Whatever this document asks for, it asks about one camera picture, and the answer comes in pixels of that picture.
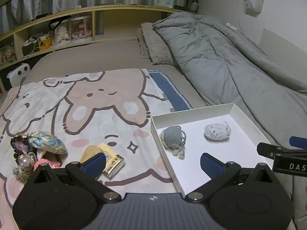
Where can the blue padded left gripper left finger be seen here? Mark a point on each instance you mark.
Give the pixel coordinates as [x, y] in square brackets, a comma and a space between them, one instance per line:
[94, 166]

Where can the white shallow cardboard tray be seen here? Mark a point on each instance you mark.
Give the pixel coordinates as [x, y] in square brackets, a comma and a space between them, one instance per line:
[241, 147]

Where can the blue floral drawstring pouch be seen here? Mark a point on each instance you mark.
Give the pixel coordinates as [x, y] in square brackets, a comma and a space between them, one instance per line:
[46, 141]

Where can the cartoon bear print blanket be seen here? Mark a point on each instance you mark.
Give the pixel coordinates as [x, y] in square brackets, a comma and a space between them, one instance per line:
[110, 107]

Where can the wooden headboard shelf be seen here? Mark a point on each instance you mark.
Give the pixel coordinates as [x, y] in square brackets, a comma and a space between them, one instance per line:
[113, 45]

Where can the gold card box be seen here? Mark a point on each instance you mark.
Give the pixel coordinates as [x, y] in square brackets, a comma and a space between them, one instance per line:
[114, 162]

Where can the braided pearl hair accessory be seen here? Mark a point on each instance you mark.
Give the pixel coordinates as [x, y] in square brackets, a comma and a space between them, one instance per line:
[25, 167]

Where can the grey quilted duvet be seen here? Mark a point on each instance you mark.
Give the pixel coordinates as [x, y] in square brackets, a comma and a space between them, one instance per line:
[225, 66]

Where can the yellow bag on shelf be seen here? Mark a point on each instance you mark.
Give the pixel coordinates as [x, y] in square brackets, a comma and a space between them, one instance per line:
[44, 42]

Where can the tissue pack on shelf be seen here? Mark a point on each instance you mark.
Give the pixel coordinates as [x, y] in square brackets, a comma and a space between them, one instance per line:
[164, 3]

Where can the white speckled crochet ball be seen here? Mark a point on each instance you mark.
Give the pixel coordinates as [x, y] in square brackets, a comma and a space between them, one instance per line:
[217, 132]

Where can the pink crochet doll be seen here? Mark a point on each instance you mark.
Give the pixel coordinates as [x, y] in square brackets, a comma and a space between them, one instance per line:
[53, 164]

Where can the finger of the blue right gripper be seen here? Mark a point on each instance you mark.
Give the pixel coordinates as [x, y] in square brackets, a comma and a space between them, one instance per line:
[297, 141]

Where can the green glass bottle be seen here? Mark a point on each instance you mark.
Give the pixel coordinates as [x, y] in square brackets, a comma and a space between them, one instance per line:
[194, 6]

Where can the tan wooden block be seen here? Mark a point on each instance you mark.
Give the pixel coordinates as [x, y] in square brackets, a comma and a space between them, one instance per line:
[89, 152]

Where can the red doll in clear box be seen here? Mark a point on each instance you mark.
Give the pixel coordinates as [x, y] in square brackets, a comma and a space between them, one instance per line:
[81, 28]

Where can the grey crochet ball toy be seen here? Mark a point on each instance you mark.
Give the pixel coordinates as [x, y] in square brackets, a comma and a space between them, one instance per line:
[174, 139]

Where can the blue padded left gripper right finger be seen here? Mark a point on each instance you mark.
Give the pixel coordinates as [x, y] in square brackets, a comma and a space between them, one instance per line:
[211, 166]

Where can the beige fluffy pillow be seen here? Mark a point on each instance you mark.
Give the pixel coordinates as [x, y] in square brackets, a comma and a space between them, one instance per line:
[153, 46]

